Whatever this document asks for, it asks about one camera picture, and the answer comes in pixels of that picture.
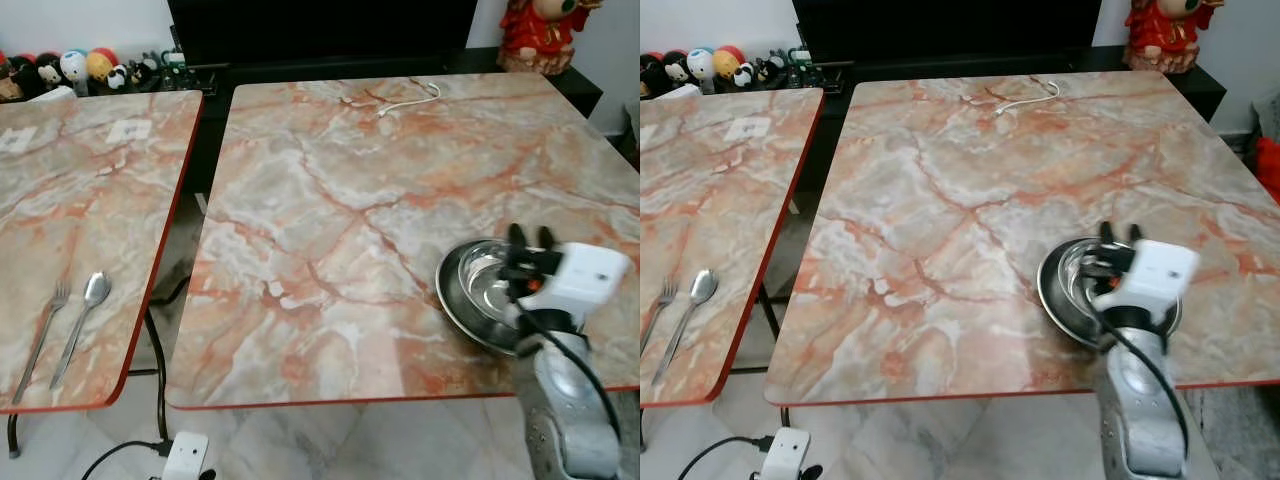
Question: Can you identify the black curved table leg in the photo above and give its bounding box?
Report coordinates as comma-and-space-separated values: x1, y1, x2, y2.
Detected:
143, 308, 172, 443

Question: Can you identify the black television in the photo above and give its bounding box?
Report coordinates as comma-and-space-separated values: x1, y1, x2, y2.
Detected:
792, 0, 1103, 59
167, 0, 480, 67

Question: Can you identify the dark red toy figure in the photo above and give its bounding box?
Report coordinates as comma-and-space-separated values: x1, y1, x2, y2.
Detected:
0, 52, 39, 103
640, 51, 667, 99

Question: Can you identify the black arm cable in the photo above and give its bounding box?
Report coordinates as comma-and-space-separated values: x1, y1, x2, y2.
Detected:
679, 434, 773, 480
516, 300, 623, 446
81, 438, 173, 480
1098, 298, 1193, 456

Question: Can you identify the silver metal spoon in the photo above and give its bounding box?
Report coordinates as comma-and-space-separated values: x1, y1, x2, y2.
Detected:
49, 271, 112, 392
651, 269, 720, 390

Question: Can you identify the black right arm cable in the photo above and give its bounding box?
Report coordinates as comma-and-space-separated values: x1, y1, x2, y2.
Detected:
1098, 298, 1193, 456
516, 300, 623, 446

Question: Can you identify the stainless steel bowl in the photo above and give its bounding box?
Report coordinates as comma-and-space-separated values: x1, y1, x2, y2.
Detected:
436, 238, 563, 357
1037, 237, 1182, 352

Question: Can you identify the red doll figurine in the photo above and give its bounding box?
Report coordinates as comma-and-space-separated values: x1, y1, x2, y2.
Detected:
1124, 0, 1225, 74
496, 0, 604, 77

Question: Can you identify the thin white cable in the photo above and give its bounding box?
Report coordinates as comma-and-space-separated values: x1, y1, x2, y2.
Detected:
994, 79, 1062, 115
377, 81, 442, 119

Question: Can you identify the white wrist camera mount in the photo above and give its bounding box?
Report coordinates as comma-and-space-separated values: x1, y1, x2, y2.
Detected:
1092, 239, 1200, 324
161, 431, 210, 480
519, 242, 634, 323
759, 427, 812, 480

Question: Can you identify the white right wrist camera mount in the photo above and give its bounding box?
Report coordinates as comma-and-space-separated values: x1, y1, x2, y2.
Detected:
519, 242, 634, 323
1092, 239, 1200, 324

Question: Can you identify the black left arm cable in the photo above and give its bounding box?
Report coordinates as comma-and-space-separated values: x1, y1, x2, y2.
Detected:
81, 438, 173, 480
679, 434, 773, 480

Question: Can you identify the red fabric object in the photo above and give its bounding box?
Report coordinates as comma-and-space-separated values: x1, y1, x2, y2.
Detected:
1254, 137, 1280, 203

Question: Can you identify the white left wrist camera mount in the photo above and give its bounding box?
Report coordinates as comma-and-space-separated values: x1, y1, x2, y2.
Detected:
161, 431, 210, 480
759, 427, 812, 480

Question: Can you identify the silver metal fork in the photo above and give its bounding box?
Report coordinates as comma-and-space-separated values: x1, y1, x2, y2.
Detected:
11, 282, 72, 407
641, 280, 680, 353

